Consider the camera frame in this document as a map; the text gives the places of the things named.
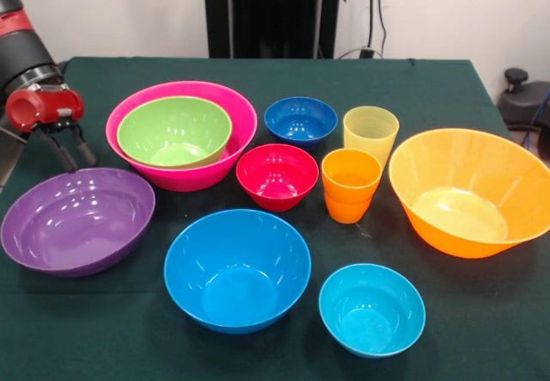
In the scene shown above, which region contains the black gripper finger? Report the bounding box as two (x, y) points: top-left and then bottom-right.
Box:
(71, 122), (98, 167)
(39, 129), (80, 173)

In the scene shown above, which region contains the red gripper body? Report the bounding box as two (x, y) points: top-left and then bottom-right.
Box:
(5, 88), (85, 134)

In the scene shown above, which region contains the purple plastic bowl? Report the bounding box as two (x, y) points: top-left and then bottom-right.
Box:
(0, 167), (156, 279)

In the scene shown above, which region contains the green plastic bowl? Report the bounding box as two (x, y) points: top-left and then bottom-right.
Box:
(116, 95), (234, 169)

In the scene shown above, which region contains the large pink plastic bowl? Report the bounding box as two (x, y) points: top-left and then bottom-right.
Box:
(105, 80), (259, 193)

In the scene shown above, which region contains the small red plastic bowl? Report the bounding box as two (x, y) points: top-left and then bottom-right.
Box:
(235, 143), (320, 213)

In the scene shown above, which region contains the medium blue plastic bowl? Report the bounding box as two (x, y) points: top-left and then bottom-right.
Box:
(163, 208), (313, 335)

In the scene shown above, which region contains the small dark blue bowl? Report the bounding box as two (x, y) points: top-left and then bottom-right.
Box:
(263, 95), (339, 150)

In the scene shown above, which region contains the orange plastic cup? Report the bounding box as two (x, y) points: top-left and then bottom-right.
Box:
(321, 148), (383, 205)
(324, 189), (373, 225)

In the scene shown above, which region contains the yellow plastic cup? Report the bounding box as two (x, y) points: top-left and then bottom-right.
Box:
(342, 105), (401, 171)

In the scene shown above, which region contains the small light blue bowl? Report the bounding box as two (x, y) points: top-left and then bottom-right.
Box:
(318, 262), (427, 359)

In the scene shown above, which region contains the dark green tablecloth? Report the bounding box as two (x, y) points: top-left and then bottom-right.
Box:
(0, 56), (550, 381)

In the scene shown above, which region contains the large orange plastic bowl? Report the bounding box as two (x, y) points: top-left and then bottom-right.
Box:
(388, 127), (550, 260)

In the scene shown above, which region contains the black wall cable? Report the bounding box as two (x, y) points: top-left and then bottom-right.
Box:
(367, 0), (388, 58)

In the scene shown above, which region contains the black pedestal leg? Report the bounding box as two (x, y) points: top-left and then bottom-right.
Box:
(497, 67), (550, 131)

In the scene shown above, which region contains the blue cable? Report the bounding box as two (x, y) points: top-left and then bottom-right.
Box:
(520, 95), (550, 150)

